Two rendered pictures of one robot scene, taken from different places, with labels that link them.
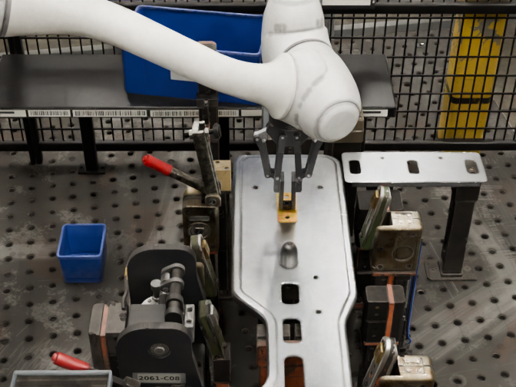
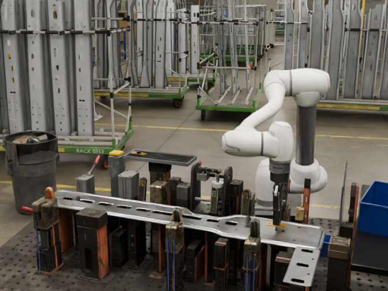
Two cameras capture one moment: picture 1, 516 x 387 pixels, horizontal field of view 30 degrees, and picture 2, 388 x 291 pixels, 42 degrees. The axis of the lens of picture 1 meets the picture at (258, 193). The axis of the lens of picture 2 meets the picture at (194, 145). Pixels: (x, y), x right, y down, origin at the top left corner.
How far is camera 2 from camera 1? 2.75 m
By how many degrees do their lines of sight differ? 95
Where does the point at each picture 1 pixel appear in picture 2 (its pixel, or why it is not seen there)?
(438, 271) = not seen: outside the picture
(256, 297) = (232, 217)
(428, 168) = (299, 268)
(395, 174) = (297, 258)
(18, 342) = not seen: hidden behind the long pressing
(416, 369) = (171, 224)
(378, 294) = (222, 240)
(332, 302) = (221, 228)
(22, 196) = not seen: hidden behind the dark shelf
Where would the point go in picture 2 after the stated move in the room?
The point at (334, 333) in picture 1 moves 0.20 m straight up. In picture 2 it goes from (205, 226) to (206, 183)
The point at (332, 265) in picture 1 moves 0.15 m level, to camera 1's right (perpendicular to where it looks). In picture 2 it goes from (241, 232) to (231, 247)
